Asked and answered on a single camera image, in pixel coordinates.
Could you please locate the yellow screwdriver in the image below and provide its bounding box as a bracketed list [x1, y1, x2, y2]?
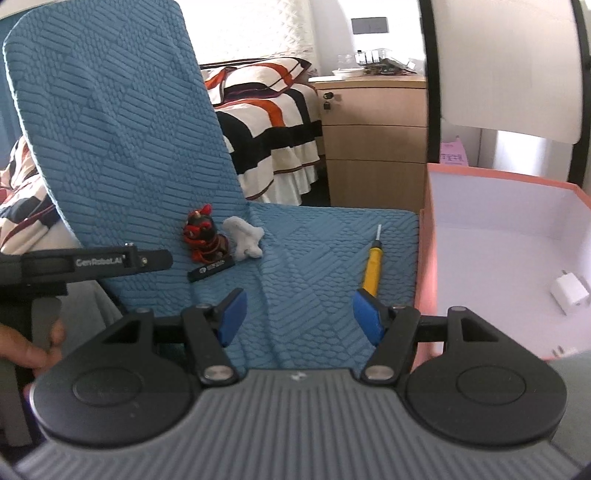
[361, 224, 384, 297]

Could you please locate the person's left hand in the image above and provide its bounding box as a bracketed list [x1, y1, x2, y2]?
[0, 320, 66, 393]

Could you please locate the red and black toy figure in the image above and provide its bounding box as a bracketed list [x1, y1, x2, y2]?
[183, 205, 230, 268]

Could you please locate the striped bed cover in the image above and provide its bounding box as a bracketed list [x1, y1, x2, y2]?
[0, 78, 325, 256]

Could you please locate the striped pillow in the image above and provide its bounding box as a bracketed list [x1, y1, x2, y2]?
[201, 57, 315, 106]

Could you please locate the black rectangular bar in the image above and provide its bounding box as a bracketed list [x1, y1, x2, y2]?
[187, 258, 235, 284]

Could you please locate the pink paper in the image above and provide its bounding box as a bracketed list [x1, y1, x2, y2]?
[440, 136, 471, 167]

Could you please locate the pile of small trinkets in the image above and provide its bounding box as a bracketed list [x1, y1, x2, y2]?
[364, 59, 419, 76]

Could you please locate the grey wall switch panel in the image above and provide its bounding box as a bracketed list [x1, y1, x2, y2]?
[350, 17, 389, 36]

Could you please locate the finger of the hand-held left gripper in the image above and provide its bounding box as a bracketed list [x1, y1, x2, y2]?
[136, 249, 174, 274]

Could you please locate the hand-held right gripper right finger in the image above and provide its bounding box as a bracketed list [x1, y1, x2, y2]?
[352, 290, 502, 386]

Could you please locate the pink cardboard box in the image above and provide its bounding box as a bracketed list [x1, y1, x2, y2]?
[414, 163, 591, 370]

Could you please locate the wooden nightstand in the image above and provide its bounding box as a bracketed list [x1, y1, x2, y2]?
[308, 74, 428, 208]

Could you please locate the blue quilted chair cover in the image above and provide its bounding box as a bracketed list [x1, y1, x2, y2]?
[0, 0, 422, 371]

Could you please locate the white toy figure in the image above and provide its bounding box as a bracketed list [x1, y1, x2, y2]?
[224, 217, 265, 260]

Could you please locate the white quilted headboard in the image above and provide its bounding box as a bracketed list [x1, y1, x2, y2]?
[196, 0, 315, 66]

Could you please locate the white chair back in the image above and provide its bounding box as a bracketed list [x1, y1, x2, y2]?
[418, 0, 591, 188]

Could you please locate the white charger plug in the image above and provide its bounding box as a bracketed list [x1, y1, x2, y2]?
[550, 270, 590, 316]

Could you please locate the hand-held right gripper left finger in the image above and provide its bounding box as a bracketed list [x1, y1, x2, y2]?
[99, 288, 247, 386]

